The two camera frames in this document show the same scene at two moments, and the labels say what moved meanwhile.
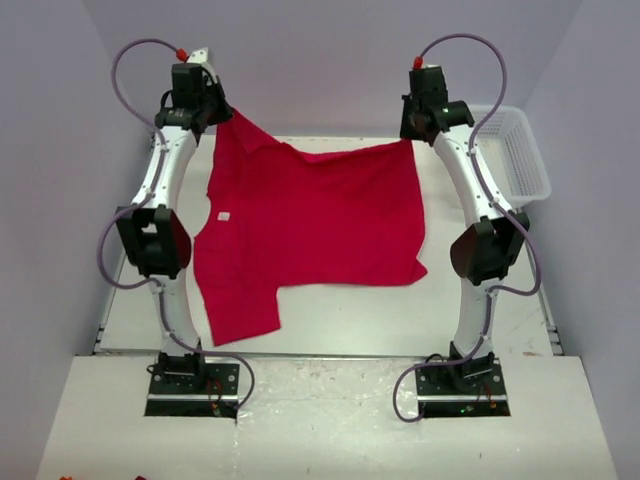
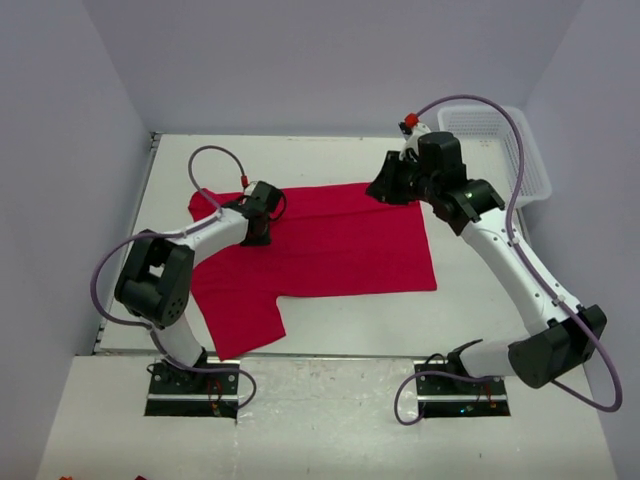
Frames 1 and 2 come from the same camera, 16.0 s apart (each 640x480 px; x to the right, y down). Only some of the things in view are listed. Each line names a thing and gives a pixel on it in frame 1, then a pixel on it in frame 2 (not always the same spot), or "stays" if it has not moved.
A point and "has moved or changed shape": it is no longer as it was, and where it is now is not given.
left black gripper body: x=220 y=112 to x=257 y=235
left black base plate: x=193 y=385 stays
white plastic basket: x=510 y=155 stays
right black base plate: x=474 y=388 stays
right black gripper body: x=415 y=130 to x=388 y=181
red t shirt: x=280 y=219 has moved or changed shape
